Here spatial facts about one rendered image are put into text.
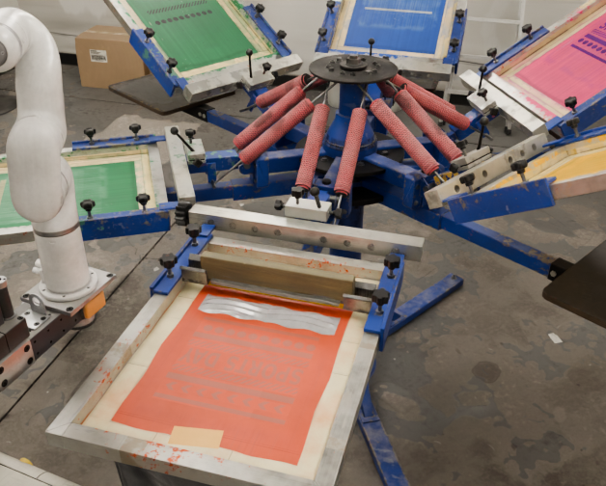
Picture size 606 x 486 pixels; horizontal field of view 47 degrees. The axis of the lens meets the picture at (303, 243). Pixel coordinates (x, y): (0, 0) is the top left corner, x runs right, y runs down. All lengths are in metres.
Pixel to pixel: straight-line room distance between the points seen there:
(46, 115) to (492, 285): 2.67
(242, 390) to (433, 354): 1.70
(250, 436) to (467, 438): 1.49
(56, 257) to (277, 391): 0.55
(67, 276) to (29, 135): 0.36
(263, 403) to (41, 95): 0.77
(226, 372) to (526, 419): 1.62
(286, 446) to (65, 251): 0.61
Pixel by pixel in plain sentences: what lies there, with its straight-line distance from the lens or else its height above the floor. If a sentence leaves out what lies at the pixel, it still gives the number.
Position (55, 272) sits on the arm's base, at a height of 1.20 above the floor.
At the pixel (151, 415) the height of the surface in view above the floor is 0.95.
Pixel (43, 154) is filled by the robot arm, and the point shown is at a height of 1.51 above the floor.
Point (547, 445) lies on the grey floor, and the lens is 2.89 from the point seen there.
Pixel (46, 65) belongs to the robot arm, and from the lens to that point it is 1.40.
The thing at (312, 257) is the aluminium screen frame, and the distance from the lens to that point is 1.92.
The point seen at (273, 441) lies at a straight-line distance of 1.47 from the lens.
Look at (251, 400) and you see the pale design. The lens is 1.55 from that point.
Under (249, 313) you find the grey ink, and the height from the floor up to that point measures 0.96.
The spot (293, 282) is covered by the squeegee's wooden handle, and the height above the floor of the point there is 1.03.
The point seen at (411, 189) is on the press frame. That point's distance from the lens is 2.26.
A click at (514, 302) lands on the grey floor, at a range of 3.56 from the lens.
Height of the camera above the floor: 2.05
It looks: 32 degrees down
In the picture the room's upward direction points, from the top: straight up
